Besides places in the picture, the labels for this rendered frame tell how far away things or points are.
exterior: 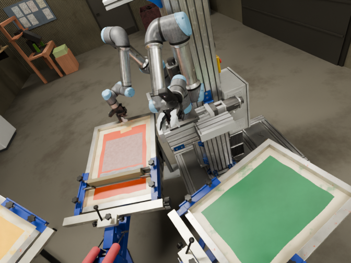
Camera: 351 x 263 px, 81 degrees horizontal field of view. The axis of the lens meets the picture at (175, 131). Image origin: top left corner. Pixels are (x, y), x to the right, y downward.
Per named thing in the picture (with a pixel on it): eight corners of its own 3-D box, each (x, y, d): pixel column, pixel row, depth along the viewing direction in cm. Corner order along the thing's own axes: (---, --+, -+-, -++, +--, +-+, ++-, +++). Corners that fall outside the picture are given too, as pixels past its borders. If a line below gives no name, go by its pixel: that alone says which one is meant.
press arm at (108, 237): (109, 219, 131) (106, 217, 127) (118, 218, 130) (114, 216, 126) (106, 250, 120) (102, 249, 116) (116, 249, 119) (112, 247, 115)
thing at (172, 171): (164, 166, 282) (136, 114, 219) (179, 163, 279) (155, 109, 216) (164, 180, 266) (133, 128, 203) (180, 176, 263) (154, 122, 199)
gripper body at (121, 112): (127, 117, 175) (120, 107, 166) (117, 119, 177) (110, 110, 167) (127, 110, 180) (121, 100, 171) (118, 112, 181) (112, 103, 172)
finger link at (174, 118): (183, 133, 79) (182, 118, 86) (177, 122, 75) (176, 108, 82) (176, 135, 80) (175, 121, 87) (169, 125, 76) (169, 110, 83)
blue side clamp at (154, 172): (153, 162, 155) (149, 157, 150) (159, 160, 154) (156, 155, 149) (154, 201, 136) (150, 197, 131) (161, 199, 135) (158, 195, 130)
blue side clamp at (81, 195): (87, 177, 163) (82, 172, 158) (93, 175, 163) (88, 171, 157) (80, 215, 144) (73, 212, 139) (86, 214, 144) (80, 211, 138)
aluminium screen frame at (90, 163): (96, 129, 193) (94, 127, 190) (155, 114, 184) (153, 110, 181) (80, 215, 143) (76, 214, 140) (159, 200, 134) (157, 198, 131)
